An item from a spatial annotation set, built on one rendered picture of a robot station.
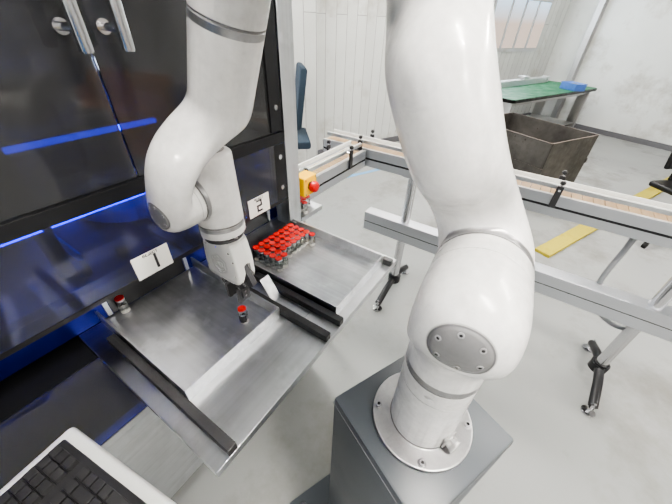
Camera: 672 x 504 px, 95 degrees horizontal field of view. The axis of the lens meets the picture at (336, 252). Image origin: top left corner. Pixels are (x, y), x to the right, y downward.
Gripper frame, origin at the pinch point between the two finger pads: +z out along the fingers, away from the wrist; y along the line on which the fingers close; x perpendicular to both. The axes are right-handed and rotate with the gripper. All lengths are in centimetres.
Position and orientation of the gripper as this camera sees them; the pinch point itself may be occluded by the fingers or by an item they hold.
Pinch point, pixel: (238, 289)
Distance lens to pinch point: 73.4
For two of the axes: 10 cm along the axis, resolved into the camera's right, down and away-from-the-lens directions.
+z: -0.1, 8.1, 5.9
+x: 5.6, -4.9, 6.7
